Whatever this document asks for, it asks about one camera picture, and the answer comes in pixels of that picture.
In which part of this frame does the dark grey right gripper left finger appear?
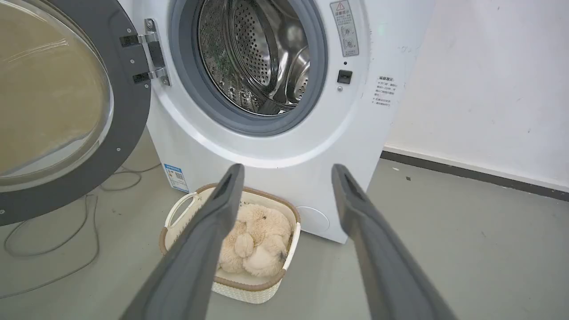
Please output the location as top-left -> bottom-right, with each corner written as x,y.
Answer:
120,164 -> 245,320

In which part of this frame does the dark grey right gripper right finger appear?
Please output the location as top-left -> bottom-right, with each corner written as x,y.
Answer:
331,164 -> 458,320

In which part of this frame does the white front-load washing machine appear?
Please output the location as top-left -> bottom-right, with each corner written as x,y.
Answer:
116,0 -> 437,244

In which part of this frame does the grey round washing machine door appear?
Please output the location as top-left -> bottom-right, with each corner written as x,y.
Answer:
0,0 -> 152,227

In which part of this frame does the metal door hinge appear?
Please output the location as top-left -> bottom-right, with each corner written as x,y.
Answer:
119,19 -> 171,87

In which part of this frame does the steel washing machine drum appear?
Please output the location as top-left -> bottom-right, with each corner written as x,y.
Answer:
197,0 -> 311,116

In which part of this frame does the beige plush teddy bear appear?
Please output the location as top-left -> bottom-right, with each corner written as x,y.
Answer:
218,204 -> 293,278

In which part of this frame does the white woven laundry basket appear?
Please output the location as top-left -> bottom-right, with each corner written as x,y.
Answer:
159,183 -> 301,304

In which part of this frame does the blue energy label sticker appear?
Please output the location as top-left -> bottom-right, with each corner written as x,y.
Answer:
163,164 -> 190,193

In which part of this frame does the dark baseboard strip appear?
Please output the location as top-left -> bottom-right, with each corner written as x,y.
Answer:
381,151 -> 569,203

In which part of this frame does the white text sticker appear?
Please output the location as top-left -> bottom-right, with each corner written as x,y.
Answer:
373,76 -> 396,107

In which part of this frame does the warning label sticker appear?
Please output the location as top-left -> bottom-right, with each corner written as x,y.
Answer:
329,0 -> 360,57

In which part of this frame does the thin grey floor cable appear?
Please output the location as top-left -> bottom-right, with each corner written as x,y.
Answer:
0,163 -> 161,299

